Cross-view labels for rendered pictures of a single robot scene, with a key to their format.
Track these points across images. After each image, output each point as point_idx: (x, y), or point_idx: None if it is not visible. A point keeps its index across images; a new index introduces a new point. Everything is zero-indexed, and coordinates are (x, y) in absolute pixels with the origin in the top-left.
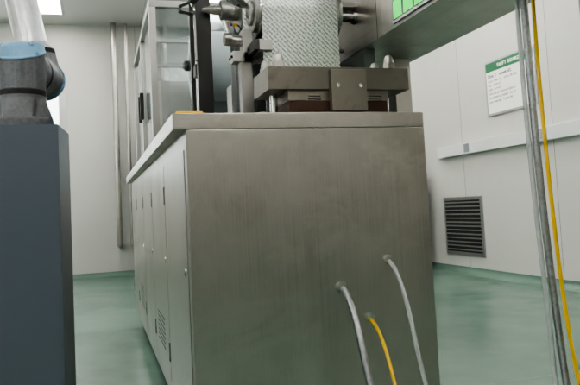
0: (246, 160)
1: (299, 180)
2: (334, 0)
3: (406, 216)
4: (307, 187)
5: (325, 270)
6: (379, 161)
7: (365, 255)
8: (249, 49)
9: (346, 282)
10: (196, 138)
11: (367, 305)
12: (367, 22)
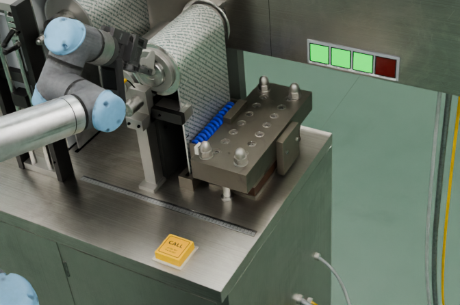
0: (258, 275)
1: (281, 256)
2: (219, 18)
3: (323, 217)
4: (285, 256)
5: (292, 297)
6: (313, 195)
7: (307, 265)
8: (160, 115)
9: (300, 293)
10: (234, 293)
11: (307, 294)
12: (248, 30)
